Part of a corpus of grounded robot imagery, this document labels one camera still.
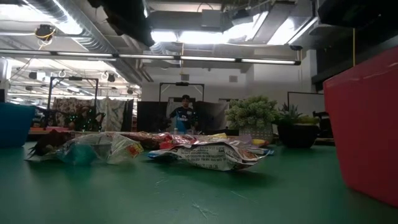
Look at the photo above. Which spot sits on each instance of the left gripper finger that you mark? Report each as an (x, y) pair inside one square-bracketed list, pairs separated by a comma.
[(130, 21)]

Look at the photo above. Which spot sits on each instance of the dark red candy bag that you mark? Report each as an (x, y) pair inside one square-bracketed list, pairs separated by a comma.
[(146, 140)]

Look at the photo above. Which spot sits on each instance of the clear bag yellow red label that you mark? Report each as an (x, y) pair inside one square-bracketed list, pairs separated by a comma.
[(124, 149)]

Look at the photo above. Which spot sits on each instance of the clear bag teal candy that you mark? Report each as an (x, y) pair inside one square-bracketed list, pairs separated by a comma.
[(77, 154)]

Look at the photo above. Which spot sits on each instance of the clear bag yellow candy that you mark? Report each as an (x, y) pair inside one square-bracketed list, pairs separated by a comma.
[(217, 136)]

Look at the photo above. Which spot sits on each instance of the large white-print candy bag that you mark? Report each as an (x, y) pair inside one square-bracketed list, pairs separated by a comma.
[(211, 155)]

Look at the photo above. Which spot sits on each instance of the small yellow candy wrapper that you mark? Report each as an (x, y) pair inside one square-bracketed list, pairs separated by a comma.
[(260, 142)]

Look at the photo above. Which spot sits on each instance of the blue white candy bar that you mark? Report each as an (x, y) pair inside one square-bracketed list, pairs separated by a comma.
[(264, 151)]

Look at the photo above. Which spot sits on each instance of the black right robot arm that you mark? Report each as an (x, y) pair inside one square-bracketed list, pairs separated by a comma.
[(360, 12)]

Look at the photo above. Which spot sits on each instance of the grey ceiling box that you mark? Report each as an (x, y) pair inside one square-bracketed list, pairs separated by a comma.
[(211, 20)]

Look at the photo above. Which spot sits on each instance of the long ceiling light bar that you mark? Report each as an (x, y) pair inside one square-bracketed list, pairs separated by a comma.
[(205, 58)]

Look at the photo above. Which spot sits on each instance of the white patterned cloth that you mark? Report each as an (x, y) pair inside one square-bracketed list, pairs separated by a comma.
[(112, 113)]

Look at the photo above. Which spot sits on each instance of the black panel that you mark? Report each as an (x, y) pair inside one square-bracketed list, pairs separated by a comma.
[(152, 116)]

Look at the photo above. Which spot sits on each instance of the floral patterned cloth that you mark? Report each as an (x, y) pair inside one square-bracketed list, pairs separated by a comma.
[(66, 105)]

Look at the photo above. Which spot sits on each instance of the distant black robot arms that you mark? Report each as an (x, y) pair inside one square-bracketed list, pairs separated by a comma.
[(84, 121)]

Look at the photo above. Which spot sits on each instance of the person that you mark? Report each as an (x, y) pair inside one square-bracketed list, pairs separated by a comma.
[(184, 118)]

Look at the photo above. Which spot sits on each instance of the dark grey panel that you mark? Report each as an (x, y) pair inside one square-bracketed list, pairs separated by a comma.
[(213, 115)]

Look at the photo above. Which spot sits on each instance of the bushy pale green plant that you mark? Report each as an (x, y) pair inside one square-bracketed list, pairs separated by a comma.
[(250, 112)]

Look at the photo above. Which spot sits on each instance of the blue plastic bin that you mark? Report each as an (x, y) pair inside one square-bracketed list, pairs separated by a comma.
[(14, 124)]

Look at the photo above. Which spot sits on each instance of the white patterned plant pot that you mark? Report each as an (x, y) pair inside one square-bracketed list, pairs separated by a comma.
[(259, 132)]

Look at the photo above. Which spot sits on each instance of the green spiky succulent plant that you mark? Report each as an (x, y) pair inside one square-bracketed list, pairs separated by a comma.
[(287, 116)]

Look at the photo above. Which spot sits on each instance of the black framed whiteboard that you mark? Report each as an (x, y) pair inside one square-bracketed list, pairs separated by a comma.
[(306, 104)]

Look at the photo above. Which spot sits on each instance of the black round plant pot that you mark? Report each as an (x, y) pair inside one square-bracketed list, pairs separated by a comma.
[(297, 135)]

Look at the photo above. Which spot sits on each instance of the yellow fruit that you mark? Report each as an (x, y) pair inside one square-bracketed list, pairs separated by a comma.
[(309, 119)]

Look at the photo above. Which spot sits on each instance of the black chair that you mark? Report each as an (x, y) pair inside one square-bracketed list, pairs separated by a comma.
[(325, 124)]

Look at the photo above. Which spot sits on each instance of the red plastic bin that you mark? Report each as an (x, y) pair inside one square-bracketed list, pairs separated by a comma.
[(367, 124)]

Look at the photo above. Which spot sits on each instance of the square wall vent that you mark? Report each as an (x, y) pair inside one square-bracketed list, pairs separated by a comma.
[(185, 77), (233, 78)]

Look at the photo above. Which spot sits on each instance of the tall black frame rig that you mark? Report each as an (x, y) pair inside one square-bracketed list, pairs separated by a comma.
[(95, 93)]

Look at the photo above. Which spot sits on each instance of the wide black frame rig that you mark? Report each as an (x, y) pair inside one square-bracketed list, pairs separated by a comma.
[(182, 83)]

